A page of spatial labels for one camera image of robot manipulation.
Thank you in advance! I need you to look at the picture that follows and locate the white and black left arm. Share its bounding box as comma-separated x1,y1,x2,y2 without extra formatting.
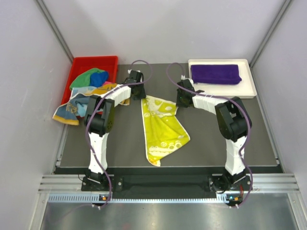
84,69,146,191

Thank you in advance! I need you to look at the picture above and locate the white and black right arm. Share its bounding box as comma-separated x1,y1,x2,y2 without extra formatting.
176,76,251,193

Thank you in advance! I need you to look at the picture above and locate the red plastic bin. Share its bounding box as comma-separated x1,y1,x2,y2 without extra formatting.
58,56,118,109

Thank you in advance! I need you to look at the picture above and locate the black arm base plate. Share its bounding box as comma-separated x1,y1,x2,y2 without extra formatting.
81,174,251,193

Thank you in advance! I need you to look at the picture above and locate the purple towel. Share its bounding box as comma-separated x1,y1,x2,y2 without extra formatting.
190,65,242,85

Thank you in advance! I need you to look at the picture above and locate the lime green print towel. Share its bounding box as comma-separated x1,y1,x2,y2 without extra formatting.
141,96,190,167

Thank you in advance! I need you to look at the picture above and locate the blue towel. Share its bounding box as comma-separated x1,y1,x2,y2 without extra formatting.
90,71,109,88

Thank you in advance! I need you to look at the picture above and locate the grey slotted cable duct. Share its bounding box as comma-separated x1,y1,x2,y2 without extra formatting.
47,193,245,204

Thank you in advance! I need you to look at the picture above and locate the yellow cartoon print towel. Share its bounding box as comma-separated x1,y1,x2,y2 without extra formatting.
53,83,131,126

